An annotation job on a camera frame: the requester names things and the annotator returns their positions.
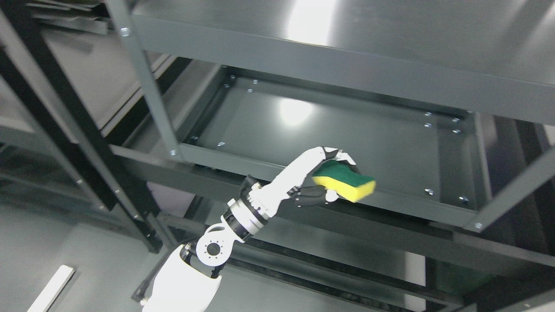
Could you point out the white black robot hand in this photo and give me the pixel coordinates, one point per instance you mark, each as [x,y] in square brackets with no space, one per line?
[295,177]

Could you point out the black metal shelf rack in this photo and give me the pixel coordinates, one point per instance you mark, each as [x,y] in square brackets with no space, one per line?
[442,101]

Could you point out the green yellow sponge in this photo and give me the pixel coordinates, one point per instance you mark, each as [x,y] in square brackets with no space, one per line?
[341,178]

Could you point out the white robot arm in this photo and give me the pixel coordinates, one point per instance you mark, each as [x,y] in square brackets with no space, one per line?
[189,276]

